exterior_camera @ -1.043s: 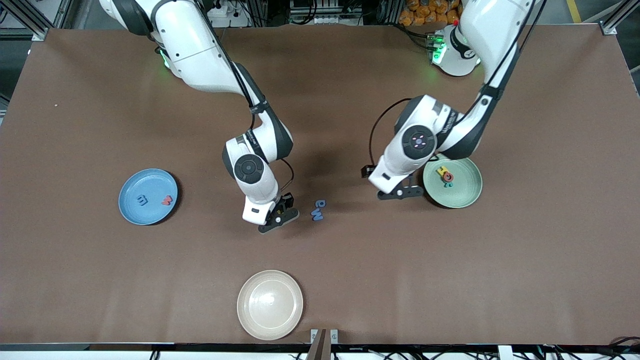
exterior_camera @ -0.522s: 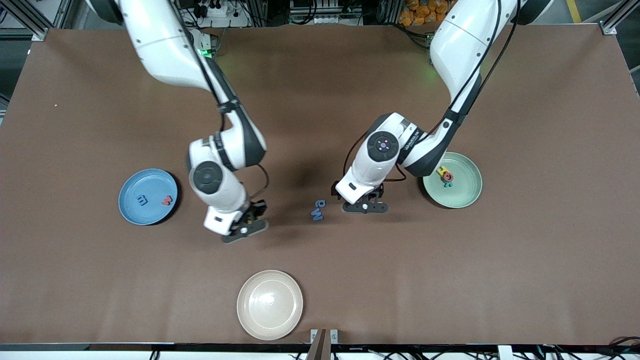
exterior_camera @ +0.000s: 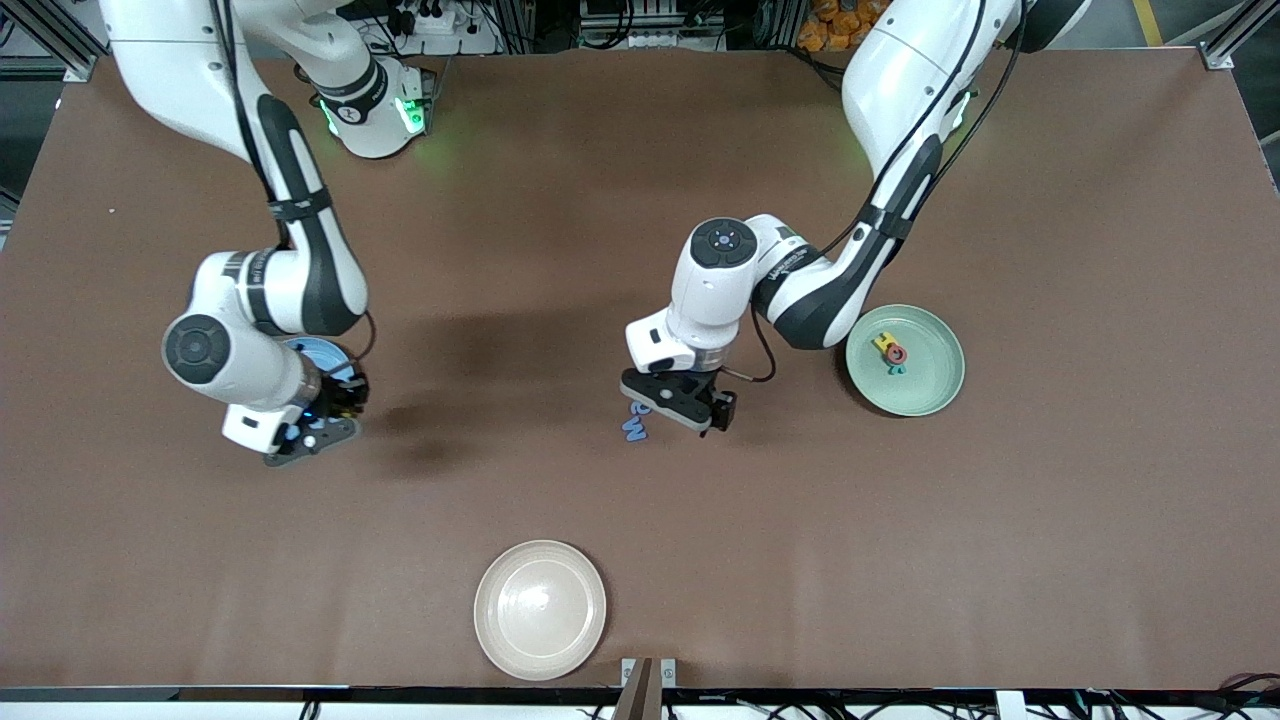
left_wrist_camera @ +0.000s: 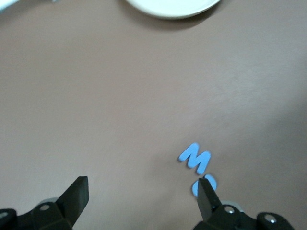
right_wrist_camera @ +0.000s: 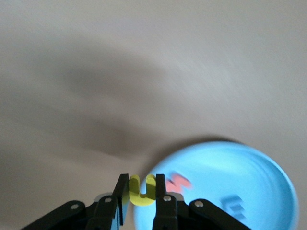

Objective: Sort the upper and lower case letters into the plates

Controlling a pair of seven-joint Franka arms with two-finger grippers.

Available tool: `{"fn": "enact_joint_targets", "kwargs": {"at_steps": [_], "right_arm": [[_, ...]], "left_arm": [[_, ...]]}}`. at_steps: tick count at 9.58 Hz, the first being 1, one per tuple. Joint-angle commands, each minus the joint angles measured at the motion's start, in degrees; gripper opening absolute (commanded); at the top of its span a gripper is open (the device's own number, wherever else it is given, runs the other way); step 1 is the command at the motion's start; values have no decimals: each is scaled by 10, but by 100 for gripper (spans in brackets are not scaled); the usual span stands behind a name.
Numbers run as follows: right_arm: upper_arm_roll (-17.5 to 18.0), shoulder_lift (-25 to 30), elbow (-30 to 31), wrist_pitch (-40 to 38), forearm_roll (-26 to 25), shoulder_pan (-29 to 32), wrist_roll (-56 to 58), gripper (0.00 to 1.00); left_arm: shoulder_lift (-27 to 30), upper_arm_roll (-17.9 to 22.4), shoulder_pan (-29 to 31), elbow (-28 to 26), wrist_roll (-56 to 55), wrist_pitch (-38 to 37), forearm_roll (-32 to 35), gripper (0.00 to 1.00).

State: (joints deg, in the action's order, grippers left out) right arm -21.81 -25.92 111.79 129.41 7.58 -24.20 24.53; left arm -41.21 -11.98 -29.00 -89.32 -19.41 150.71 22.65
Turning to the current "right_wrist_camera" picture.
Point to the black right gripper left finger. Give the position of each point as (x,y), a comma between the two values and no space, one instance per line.
(121,203)

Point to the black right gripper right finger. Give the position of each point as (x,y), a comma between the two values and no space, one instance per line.
(160,187)

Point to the red foam letter w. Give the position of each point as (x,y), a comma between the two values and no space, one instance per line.
(178,183)

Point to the yellow foam letter u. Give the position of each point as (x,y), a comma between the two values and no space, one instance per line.
(141,200)

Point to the blue foam letter m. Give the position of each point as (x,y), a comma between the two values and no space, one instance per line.
(233,207)

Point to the blue plate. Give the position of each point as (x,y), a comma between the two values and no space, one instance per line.
(239,172)

